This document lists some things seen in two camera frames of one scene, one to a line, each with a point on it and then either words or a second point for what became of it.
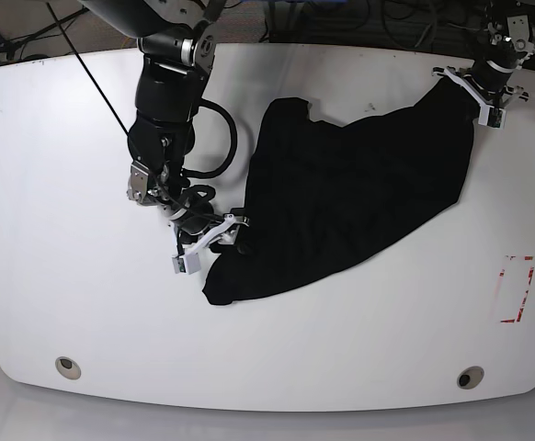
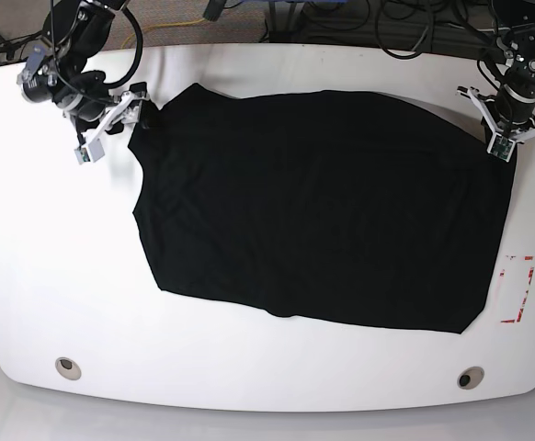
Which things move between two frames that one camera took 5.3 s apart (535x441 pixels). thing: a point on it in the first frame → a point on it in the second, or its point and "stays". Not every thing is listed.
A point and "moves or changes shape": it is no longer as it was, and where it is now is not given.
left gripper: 199,225 → 92,118
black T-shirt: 319,194 moves or changes shape
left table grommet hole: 68,367 stays
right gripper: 488,84 → 511,118
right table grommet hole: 471,378 stays
